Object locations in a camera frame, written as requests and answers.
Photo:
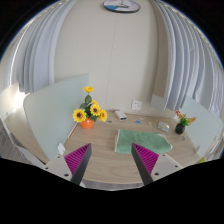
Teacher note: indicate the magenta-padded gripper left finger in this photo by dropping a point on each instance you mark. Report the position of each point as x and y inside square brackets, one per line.
[61, 166]

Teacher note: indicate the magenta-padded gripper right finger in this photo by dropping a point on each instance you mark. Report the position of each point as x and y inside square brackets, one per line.
[163, 166]

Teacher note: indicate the green towel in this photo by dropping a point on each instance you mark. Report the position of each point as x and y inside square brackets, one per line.
[143, 141]

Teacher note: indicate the yellow-green chair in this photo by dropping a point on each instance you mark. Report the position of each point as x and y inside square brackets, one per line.
[201, 160]

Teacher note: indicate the small plant in black vase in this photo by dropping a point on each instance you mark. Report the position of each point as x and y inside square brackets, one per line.
[180, 128]

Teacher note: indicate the small yellow card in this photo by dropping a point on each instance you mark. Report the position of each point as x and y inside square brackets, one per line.
[151, 124]

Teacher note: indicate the small blue card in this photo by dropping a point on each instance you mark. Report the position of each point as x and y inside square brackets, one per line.
[137, 122]

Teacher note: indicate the sunflowers in orange vase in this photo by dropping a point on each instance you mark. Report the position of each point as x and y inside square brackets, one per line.
[87, 115]

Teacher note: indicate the small frosted back panel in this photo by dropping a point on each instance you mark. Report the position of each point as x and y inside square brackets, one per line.
[158, 102]

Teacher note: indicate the small green sticker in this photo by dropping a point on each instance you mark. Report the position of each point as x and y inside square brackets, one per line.
[109, 121]

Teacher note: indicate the small white box device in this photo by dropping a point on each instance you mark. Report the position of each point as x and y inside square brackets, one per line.
[120, 115]

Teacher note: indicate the grey-white curtain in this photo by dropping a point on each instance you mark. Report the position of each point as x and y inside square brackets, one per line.
[36, 56]
[190, 56]

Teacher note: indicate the white wall socket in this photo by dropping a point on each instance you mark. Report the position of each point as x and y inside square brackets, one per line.
[136, 105]

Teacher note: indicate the round wall clock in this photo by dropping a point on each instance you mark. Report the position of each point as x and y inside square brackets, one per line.
[121, 5]

